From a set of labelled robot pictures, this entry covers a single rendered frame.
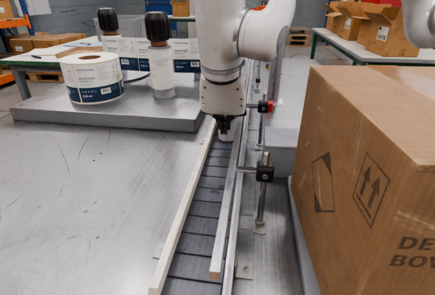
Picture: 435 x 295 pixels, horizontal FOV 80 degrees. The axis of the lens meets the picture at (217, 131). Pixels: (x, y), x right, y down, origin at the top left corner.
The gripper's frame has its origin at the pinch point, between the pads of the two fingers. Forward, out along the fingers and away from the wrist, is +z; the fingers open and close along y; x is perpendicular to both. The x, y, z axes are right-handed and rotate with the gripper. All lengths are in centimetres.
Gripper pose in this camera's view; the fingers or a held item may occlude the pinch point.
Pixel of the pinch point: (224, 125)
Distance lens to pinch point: 63.7
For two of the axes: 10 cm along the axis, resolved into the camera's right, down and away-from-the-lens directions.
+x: -1.4, 7.3, -6.6
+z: 0.5, 6.8, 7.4
